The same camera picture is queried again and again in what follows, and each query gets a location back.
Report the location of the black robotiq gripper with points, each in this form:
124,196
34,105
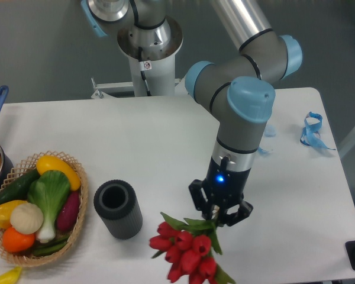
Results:
223,188

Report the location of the red tulip bouquet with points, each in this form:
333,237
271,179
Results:
189,247

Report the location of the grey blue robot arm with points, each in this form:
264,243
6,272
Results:
239,94

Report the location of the dark grey ribbed vase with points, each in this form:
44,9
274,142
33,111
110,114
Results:
117,205

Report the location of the curled blue ribbon strip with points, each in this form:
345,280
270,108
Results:
262,151

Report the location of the small light blue cap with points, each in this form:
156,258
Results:
270,131

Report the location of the blue ribbon bundle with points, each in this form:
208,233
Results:
310,135

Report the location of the purple sweet potato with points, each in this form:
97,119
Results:
69,213

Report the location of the green bok choy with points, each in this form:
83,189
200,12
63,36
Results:
49,193

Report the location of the yellow squash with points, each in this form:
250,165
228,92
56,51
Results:
47,162

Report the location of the woven wicker basket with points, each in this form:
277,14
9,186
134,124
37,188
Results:
26,258

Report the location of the green pea pods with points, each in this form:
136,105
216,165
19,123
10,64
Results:
50,248

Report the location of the white garlic bulb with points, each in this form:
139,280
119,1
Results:
26,218

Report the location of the green cucumber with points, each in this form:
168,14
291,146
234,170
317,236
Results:
18,189

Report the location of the orange fruit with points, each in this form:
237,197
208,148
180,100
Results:
14,241

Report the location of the yellow bell pepper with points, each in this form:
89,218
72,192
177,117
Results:
6,210

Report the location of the yellow banana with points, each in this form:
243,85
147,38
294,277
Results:
12,276

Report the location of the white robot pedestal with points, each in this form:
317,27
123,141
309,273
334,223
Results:
151,56

